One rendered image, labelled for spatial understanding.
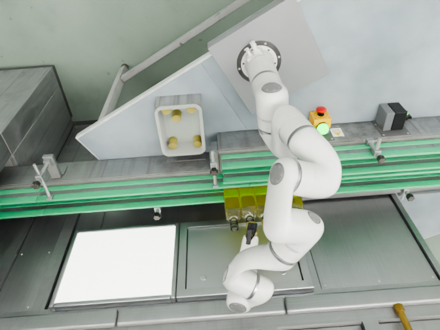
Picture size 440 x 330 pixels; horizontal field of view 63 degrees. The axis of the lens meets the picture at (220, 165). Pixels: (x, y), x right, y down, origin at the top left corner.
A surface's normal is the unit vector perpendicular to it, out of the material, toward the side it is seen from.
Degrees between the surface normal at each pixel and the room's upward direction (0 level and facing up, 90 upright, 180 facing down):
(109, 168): 90
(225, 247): 89
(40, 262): 90
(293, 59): 3
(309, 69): 3
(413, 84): 0
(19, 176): 90
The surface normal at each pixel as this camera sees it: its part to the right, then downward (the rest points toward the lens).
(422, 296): -0.06, -0.78
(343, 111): 0.04, 0.62
